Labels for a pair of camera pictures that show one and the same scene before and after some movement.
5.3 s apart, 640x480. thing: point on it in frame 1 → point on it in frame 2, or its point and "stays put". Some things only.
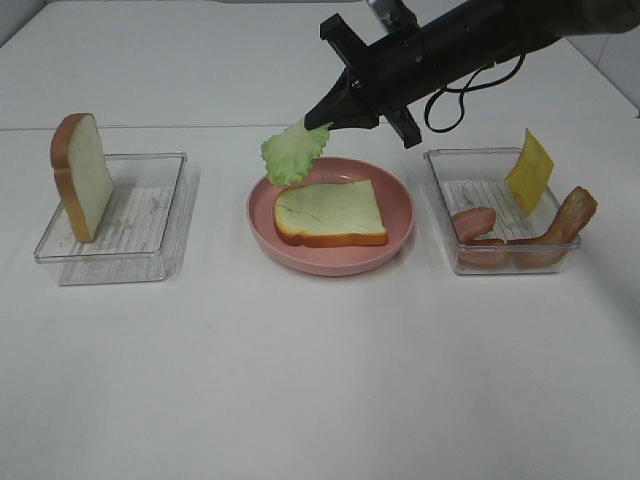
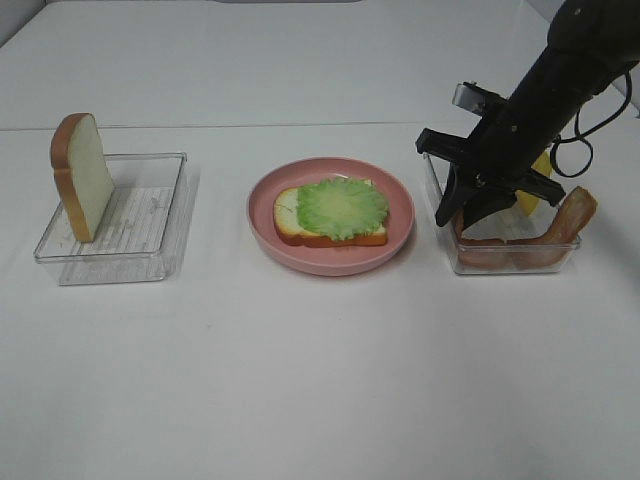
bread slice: (81, 173) stays put
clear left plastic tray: (139, 238) stays put
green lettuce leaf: (289, 154) → (341, 208)
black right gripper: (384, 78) → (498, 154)
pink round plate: (394, 201) stays put
